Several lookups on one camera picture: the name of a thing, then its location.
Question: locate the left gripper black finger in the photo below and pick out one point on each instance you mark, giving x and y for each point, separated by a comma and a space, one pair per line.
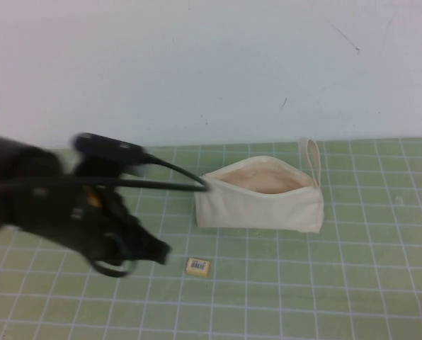
112, 267
147, 241

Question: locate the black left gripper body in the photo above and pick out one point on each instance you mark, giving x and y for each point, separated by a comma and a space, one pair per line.
90, 219

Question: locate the yellow eraser with barcode label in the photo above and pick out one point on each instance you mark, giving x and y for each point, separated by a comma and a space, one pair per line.
198, 266

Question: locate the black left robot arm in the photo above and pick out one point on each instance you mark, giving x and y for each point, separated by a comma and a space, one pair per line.
16, 187

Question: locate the cream fabric pencil case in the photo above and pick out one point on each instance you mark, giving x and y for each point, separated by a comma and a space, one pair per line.
260, 209

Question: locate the green grid cutting mat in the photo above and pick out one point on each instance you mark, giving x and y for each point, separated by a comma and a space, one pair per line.
303, 283

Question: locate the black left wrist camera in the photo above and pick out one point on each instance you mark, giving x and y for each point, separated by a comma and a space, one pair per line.
108, 148

